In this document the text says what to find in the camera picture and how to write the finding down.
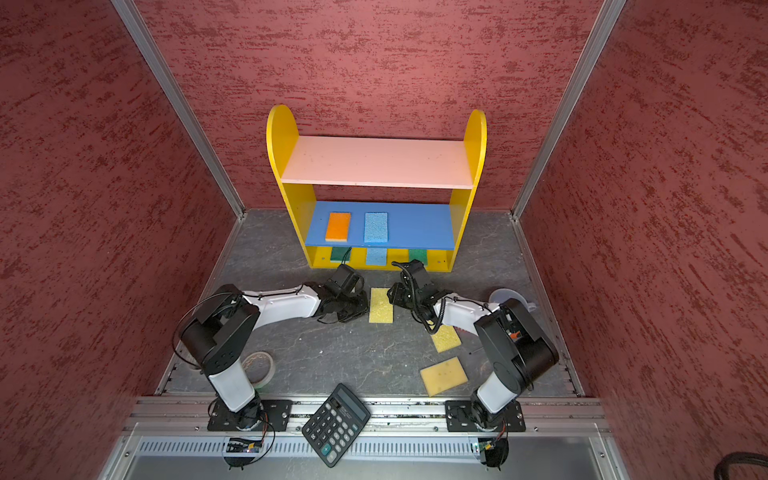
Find yellow sponge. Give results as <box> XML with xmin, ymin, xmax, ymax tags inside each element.
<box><xmin>420</xmin><ymin>357</ymin><xmax>468</xmax><ymax>397</ymax></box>
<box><xmin>431</xmin><ymin>325</ymin><xmax>462</xmax><ymax>353</ymax></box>
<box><xmin>369</xmin><ymin>288</ymin><xmax>394</xmax><ymax>324</ymax></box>

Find bright green sponge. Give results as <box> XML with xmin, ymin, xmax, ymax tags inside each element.
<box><xmin>408</xmin><ymin>249</ymin><xmax>428</xmax><ymax>265</ymax></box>

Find dark green scrub sponge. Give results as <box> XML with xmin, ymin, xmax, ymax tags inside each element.
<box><xmin>330</xmin><ymin>247</ymin><xmax>352</xmax><ymax>264</ymax></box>

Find blue sponge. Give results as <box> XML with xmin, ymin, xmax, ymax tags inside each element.
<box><xmin>363</xmin><ymin>212</ymin><xmax>389</xmax><ymax>244</ymax></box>
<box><xmin>366</xmin><ymin>247</ymin><xmax>387</xmax><ymax>267</ymax></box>

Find orange sponge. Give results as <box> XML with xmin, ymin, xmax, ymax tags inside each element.
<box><xmin>324</xmin><ymin>212</ymin><xmax>351</xmax><ymax>243</ymax></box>

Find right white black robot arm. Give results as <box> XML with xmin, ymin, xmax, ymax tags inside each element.
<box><xmin>387</xmin><ymin>260</ymin><xmax>559</xmax><ymax>431</ymax></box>

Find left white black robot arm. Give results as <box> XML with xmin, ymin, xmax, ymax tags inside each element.
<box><xmin>171</xmin><ymin>265</ymin><xmax>369</xmax><ymax>431</ymax></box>

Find yellow shelf pink blue boards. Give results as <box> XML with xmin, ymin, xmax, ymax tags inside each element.
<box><xmin>266</xmin><ymin>105</ymin><xmax>488</xmax><ymax>272</ymax></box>

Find grey plastic cup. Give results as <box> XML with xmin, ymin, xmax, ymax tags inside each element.
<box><xmin>489</xmin><ymin>288</ymin><xmax>538</xmax><ymax>313</ymax></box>

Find clear tape roll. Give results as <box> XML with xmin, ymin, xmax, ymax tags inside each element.
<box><xmin>242</xmin><ymin>351</ymin><xmax>276</xmax><ymax>389</ymax></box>

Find black calculator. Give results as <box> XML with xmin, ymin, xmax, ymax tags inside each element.
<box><xmin>301</xmin><ymin>383</ymin><xmax>371</xmax><ymax>468</ymax></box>

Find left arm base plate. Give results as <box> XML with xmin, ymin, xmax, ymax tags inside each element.
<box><xmin>207</xmin><ymin>398</ymin><xmax>293</xmax><ymax>433</ymax></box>

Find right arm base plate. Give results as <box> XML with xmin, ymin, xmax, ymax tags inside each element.
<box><xmin>444</xmin><ymin>400</ymin><xmax>526</xmax><ymax>434</ymax></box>

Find left circuit board with wires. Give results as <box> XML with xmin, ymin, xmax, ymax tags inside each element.
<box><xmin>223</xmin><ymin>437</ymin><xmax>264</xmax><ymax>469</ymax></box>

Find circuit board with wires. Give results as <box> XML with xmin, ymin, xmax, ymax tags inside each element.
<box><xmin>474</xmin><ymin>438</ymin><xmax>509</xmax><ymax>469</ymax></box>
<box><xmin>223</xmin><ymin>437</ymin><xmax>264</xmax><ymax>469</ymax></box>

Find right circuit board with wires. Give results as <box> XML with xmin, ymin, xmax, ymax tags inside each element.
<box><xmin>474</xmin><ymin>438</ymin><xmax>509</xmax><ymax>469</ymax></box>

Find aluminium front rail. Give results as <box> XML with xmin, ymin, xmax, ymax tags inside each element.
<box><xmin>100</xmin><ymin>395</ymin><xmax>629</xmax><ymax>479</ymax></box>

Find right aluminium corner post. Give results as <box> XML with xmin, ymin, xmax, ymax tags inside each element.
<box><xmin>510</xmin><ymin>0</ymin><xmax>629</xmax><ymax>221</ymax></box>

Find aluminium corner post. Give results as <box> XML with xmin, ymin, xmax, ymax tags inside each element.
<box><xmin>510</xmin><ymin>0</ymin><xmax>629</xmax><ymax>221</ymax></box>
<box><xmin>110</xmin><ymin>0</ymin><xmax>247</xmax><ymax>220</ymax></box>

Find black cable bottom right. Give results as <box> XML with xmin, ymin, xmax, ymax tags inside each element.
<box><xmin>713</xmin><ymin>451</ymin><xmax>768</xmax><ymax>480</ymax></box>

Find left aluminium corner post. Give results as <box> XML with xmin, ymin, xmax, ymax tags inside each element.
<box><xmin>110</xmin><ymin>0</ymin><xmax>247</xmax><ymax>220</ymax></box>

